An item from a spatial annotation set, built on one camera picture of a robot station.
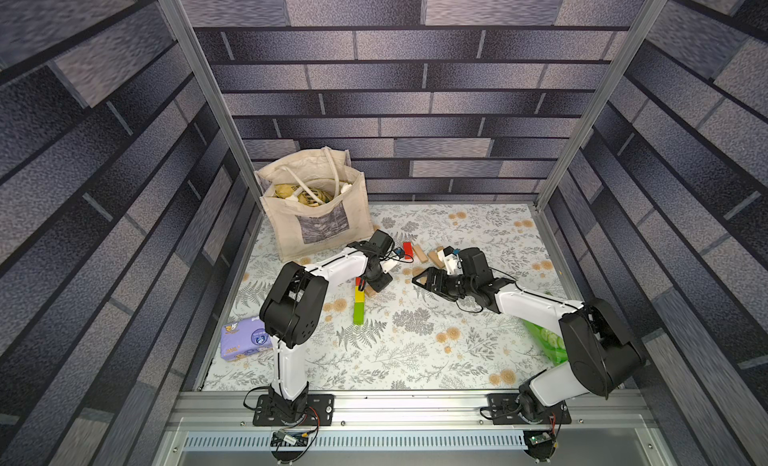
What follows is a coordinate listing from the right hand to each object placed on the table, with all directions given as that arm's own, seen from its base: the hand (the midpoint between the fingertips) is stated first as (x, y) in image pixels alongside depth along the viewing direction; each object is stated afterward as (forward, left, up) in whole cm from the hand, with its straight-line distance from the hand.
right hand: (420, 282), depth 88 cm
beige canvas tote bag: (+14, +38, +8) cm, 41 cm away
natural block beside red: (+16, -1, -8) cm, 18 cm away
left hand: (+5, +12, -6) cm, 14 cm away
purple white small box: (-17, +49, -1) cm, 52 cm away
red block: (+16, +3, -6) cm, 18 cm away
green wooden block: (-7, +19, -7) cm, 21 cm away
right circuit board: (-38, -29, -12) cm, 49 cm away
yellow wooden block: (-2, +19, -6) cm, 20 cm away
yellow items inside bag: (+21, +40, +18) cm, 48 cm away
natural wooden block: (-2, +15, -3) cm, 16 cm away
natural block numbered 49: (+4, -5, +6) cm, 9 cm away
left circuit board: (-39, +35, -9) cm, 53 cm away
